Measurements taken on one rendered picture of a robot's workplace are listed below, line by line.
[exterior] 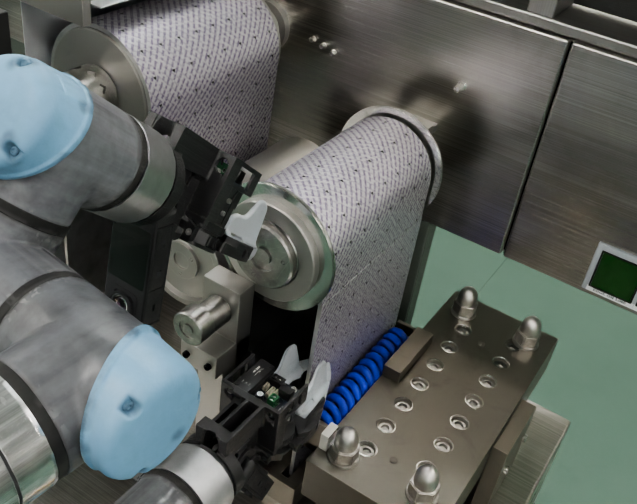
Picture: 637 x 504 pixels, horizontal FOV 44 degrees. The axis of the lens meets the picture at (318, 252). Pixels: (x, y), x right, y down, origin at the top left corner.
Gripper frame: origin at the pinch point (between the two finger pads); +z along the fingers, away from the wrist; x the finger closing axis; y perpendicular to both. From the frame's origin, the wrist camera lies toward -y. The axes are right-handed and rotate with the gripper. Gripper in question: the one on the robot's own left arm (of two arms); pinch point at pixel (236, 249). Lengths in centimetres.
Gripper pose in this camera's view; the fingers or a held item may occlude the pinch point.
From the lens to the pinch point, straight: 79.2
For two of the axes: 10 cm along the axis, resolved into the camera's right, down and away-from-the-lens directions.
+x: -8.3, -4.1, 3.8
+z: 3.3, 1.8, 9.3
